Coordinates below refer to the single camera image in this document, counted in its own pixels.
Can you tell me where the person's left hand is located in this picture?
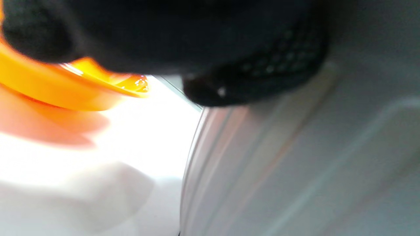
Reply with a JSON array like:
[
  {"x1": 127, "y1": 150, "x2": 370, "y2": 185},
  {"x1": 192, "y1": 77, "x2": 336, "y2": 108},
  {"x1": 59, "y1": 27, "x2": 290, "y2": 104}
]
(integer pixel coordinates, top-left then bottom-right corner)
[{"x1": 2, "y1": 0, "x2": 330, "y2": 107}]

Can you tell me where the orange bowl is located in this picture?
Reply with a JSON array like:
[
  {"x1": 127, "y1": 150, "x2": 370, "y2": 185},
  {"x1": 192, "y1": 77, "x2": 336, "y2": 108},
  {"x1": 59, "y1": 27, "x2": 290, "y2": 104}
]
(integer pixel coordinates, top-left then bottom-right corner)
[{"x1": 0, "y1": 7, "x2": 150, "y2": 112}]

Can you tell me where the grey salad bowl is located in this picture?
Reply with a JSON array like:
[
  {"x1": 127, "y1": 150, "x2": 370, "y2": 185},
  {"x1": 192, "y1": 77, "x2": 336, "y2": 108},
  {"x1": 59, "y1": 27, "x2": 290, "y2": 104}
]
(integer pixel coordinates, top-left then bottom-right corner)
[{"x1": 180, "y1": 0, "x2": 420, "y2": 236}]

